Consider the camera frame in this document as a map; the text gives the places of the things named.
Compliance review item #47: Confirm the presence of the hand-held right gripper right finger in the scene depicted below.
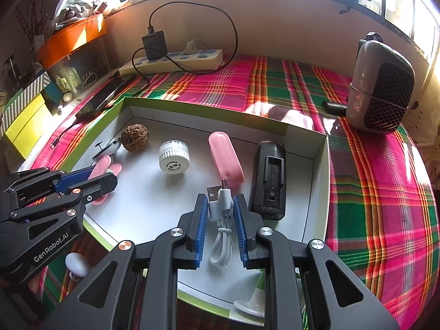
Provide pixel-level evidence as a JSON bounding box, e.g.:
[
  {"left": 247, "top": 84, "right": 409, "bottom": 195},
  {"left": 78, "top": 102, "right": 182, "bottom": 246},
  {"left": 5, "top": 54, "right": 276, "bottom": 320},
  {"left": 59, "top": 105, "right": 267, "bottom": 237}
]
[{"left": 233, "top": 194, "right": 401, "bottom": 330}]

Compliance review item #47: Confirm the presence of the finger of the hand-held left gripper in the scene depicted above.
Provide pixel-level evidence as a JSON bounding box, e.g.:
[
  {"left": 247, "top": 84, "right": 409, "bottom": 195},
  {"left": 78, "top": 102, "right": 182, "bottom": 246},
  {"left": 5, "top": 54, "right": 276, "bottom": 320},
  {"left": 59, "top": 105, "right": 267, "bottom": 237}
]
[
  {"left": 0, "top": 166, "right": 98, "bottom": 214},
  {"left": 0, "top": 172, "right": 119, "bottom": 250}
]

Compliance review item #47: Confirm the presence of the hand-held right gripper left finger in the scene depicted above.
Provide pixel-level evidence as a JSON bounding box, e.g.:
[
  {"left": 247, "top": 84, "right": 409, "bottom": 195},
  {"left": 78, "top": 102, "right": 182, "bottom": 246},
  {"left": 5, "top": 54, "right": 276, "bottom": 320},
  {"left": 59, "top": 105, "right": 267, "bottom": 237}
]
[{"left": 57, "top": 193, "right": 210, "bottom": 330}]

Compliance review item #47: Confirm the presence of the pink clip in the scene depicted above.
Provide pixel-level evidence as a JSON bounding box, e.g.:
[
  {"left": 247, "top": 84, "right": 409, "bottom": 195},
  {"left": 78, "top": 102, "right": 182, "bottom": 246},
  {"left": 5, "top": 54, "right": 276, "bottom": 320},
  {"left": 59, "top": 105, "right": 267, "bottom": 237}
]
[{"left": 87, "top": 155, "right": 122, "bottom": 206}]

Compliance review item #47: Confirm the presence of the white usb cable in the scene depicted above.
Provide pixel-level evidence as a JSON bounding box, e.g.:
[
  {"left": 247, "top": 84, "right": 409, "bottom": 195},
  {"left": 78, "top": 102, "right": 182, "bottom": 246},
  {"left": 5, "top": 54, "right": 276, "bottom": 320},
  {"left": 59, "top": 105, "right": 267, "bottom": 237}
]
[{"left": 206, "top": 179, "right": 236, "bottom": 269}]

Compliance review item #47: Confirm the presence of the green and white cardboard box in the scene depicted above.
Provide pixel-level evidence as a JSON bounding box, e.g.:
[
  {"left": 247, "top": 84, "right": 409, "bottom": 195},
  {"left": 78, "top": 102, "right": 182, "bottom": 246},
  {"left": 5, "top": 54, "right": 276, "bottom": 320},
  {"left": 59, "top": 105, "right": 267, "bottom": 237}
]
[{"left": 70, "top": 96, "right": 332, "bottom": 320}]

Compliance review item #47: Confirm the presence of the black cylindrical device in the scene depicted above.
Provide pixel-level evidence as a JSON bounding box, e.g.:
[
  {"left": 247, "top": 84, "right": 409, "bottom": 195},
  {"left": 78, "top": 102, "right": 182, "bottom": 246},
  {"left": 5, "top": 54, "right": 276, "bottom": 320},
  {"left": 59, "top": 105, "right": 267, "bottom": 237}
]
[{"left": 248, "top": 140, "right": 287, "bottom": 221}]

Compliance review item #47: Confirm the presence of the white mushroom-shaped hook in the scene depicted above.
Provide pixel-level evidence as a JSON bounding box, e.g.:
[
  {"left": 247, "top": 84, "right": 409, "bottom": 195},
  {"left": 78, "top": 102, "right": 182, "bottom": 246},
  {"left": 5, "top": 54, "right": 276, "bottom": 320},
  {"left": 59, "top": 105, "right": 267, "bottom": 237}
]
[{"left": 65, "top": 252, "right": 90, "bottom": 279}]

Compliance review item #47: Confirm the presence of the brown walnut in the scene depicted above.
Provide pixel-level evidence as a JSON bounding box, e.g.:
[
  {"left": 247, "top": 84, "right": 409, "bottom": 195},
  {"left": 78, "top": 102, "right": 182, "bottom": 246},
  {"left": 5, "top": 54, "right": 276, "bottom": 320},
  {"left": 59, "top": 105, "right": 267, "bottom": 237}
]
[{"left": 120, "top": 125, "right": 151, "bottom": 152}]

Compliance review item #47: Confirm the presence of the green and white spool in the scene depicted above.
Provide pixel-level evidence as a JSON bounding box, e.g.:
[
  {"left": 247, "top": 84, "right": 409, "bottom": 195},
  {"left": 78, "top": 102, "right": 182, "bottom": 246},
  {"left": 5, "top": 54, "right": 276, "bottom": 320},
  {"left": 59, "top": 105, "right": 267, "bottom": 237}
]
[{"left": 233, "top": 270, "right": 267, "bottom": 317}]

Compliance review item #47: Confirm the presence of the yellow box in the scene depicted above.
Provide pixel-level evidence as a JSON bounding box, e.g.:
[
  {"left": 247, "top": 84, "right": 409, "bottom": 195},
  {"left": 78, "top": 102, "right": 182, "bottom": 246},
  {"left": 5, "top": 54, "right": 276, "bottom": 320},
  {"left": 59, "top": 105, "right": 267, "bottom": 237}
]
[{"left": 0, "top": 94, "right": 50, "bottom": 160}]

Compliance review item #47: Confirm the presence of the small white jar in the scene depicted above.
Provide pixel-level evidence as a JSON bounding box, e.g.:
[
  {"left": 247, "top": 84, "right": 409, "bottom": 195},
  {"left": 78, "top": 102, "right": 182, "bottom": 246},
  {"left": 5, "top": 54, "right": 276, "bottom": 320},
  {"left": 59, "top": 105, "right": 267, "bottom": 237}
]
[{"left": 159, "top": 140, "right": 191, "bottom": 175}]

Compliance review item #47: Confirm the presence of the striped box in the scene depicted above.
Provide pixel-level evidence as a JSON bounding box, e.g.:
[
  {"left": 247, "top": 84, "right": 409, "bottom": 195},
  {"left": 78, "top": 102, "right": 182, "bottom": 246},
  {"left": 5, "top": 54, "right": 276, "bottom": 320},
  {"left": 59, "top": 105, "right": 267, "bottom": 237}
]
[{"left": 0, "top": 72, "right": 52, "bottom": 128}]

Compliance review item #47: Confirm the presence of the pink and green plaid blanket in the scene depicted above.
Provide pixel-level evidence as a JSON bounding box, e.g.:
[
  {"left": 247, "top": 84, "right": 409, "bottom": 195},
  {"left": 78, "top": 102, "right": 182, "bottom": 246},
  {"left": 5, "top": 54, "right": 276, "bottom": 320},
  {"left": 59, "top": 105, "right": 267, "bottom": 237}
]
[{"left": 27, "top": 53, "right": 440, "bottom": 330}]

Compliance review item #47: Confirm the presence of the orange tray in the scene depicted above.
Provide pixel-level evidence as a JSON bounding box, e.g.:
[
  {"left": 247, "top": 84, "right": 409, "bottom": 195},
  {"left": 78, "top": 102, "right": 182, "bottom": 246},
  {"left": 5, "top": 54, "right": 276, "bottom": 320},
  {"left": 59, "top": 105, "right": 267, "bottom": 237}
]
[{"left": 36, "top": 15, "right": 107, "bottom": 69}]

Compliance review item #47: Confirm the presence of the black charger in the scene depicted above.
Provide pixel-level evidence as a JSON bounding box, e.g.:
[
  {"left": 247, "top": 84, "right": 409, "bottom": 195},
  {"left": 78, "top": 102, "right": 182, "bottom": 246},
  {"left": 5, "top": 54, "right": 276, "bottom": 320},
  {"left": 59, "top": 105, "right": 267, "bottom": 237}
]
[{"left": 142, "top": 30, "right": 168, "bottom": 61}]

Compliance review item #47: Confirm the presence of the black heater plug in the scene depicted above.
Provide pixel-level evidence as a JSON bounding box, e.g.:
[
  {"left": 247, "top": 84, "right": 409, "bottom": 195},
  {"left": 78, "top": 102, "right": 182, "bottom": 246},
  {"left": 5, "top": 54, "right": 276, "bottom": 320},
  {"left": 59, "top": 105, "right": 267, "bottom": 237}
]
[{"left": 321, "top": 100, "right": 348, "bottom": 116}]

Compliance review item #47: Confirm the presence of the white power strip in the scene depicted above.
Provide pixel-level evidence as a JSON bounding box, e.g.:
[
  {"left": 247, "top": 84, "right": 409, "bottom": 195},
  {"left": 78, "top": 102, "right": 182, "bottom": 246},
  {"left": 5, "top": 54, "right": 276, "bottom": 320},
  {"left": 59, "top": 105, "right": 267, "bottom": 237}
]
[{"left": 119, "top": 49, "right": 224, "bottom": 76}]

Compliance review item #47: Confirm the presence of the white plastic bag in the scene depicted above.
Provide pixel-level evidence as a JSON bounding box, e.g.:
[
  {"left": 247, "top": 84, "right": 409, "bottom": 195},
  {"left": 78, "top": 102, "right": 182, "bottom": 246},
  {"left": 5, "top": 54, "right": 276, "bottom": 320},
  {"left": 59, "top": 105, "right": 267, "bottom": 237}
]
[{"left": 51, "top": 0, "right": 104, "bottom": 30}]

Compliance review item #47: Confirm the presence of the grey portable speaker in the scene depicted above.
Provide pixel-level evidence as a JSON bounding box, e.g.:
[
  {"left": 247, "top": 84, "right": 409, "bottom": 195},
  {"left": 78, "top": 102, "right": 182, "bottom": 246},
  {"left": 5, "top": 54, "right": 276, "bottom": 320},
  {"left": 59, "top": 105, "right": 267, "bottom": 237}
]
[{"left": 345, "top": 32, "right": 415, "bottom": 134}]

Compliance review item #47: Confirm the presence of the short black cable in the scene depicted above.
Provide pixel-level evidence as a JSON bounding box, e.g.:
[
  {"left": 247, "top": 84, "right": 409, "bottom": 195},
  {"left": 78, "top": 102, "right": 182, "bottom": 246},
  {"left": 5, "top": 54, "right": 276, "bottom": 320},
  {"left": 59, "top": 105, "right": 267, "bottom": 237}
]
[{"left": 50, "top": 120, "right": 79, "bottom": 149}]

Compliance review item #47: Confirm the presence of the black power adapter with cable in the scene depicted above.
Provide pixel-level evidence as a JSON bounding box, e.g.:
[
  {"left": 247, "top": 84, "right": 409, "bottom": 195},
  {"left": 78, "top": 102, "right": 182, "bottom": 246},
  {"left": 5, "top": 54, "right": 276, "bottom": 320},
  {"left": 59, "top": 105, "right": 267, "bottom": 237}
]
[{"left": 132, "top": 2, "right": 239, "bottom": 76}]

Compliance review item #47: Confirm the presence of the black window handle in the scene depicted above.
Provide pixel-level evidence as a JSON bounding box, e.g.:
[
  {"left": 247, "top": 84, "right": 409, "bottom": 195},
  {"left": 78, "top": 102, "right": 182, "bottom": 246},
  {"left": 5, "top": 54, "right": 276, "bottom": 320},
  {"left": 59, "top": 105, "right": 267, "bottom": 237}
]
[{"left": 339, "top": 0, "right": 372, "bottom": 14}]

